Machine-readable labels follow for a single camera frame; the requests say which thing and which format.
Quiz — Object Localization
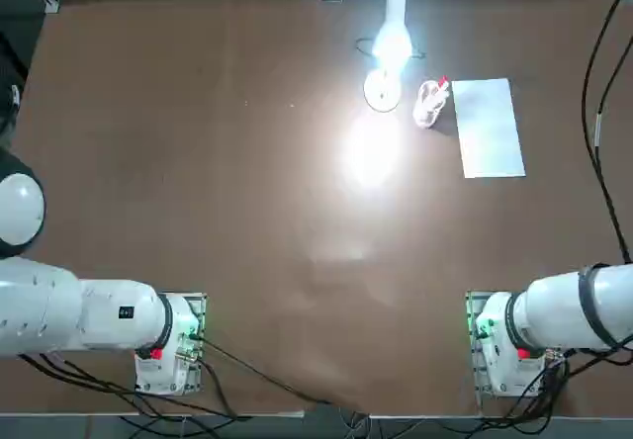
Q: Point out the white desk lamp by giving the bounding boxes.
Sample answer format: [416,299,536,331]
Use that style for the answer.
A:
[362,0,415,114]

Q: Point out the clear plastic pen cup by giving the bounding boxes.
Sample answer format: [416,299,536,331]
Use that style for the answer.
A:
[412,78,452,130]

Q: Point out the red-capped white marker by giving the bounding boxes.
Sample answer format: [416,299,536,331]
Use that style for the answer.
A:
[432,75,451,107]

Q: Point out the white paper sheet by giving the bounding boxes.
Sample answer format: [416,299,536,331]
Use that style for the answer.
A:
[451,77,526,180]

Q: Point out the thin black lamp cable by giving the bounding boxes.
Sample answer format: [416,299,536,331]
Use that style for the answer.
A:
[355,37,428,61]

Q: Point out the long black base cable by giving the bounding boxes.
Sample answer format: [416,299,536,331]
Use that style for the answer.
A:
[196,335,333,406]

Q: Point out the black left arm cable bundle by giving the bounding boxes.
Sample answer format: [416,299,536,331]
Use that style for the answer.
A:
[17,352,254,423]

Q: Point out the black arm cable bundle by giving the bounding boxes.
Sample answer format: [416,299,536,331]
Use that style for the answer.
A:
[494,337,633,423]
[17,352,254,423]

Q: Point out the black cable with white label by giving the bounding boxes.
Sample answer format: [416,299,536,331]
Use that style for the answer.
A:
[592,38,633,176]

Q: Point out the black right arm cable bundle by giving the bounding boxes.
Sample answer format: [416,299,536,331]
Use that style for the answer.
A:
[494,337,633,423]

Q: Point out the thick black cable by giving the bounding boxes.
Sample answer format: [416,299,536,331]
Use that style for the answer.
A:
[581,0,633,265]

